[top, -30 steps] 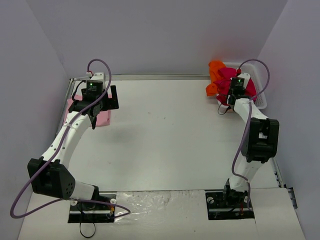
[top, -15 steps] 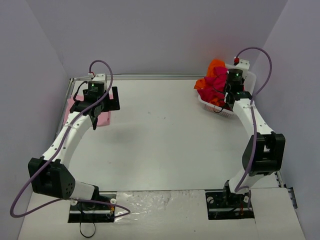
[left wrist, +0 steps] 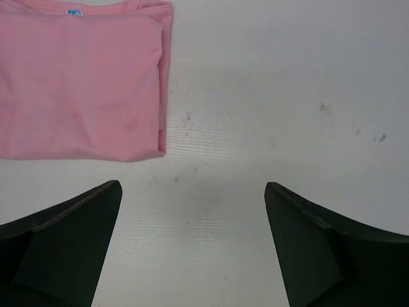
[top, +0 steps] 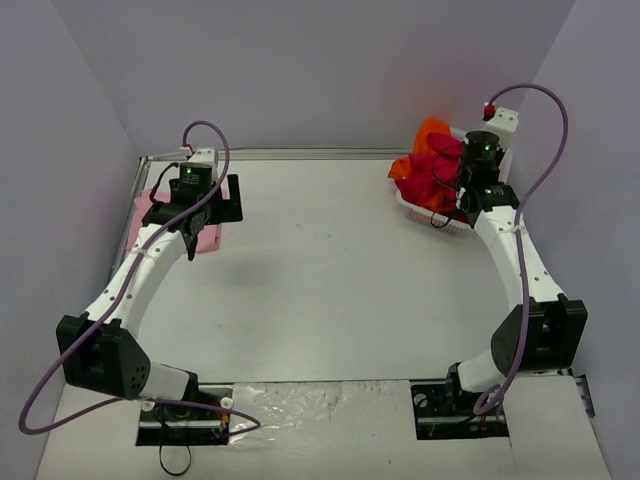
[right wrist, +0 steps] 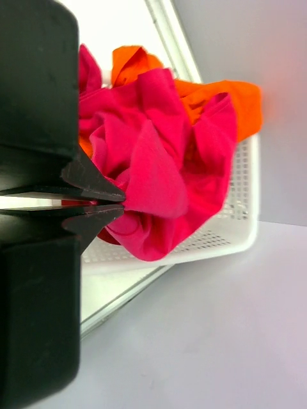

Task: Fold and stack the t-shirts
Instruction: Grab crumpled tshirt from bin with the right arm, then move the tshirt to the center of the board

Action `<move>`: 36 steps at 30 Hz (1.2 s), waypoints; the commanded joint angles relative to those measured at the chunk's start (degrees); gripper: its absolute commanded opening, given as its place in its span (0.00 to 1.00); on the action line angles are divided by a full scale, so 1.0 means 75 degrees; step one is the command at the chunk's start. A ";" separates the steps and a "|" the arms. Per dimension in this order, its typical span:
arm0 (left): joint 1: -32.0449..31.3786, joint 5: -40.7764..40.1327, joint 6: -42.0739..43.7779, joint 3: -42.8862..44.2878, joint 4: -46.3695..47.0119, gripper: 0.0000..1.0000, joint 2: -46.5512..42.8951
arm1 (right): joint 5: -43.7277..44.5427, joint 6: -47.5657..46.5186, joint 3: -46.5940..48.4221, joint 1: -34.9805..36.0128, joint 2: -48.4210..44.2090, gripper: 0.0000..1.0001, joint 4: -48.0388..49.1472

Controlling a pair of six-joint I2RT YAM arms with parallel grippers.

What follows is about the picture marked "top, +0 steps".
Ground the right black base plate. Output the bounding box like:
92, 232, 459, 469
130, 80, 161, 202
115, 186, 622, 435
410, 379, 509, 441

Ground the thin black cable loop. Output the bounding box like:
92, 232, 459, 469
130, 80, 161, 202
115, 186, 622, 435
157, 414, 193, 475

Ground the white plastic basket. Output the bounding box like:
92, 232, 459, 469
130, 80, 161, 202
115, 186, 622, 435
394, 148, 516, 236

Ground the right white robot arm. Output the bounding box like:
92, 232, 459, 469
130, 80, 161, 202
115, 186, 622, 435
443, 130, 588, 413

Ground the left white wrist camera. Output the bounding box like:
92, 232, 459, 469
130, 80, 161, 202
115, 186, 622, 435
178, 146, 219, 169

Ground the folded pink t shirt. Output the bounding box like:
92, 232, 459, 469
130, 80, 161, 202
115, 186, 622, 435
125, 188, 223, 254

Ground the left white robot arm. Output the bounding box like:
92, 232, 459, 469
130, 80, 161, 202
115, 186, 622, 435
56, 161, 243, 418

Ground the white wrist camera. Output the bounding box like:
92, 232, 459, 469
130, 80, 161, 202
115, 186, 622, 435
482, 103, 519, 150
178, 146, 219, 169

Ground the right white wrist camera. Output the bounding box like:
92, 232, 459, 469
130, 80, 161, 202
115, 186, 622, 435
482, 103, 519, 150

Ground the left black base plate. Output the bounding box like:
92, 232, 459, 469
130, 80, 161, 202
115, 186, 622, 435
136, 402, 229, 447

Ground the magenta t shirt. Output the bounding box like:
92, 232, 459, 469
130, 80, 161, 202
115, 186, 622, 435
395, 132, 476, 214

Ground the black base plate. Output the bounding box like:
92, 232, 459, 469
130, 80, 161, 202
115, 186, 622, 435
410, 379, 509, 441
136, 402, 229, 447

